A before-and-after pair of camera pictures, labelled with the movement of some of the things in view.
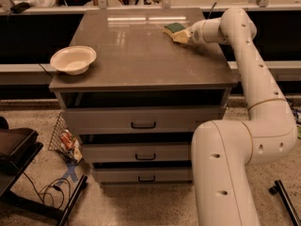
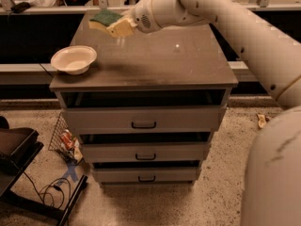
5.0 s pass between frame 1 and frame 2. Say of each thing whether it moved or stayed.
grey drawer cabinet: stayed
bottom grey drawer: stayed
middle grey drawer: stayed
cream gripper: moved
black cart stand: stayed
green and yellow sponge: moved
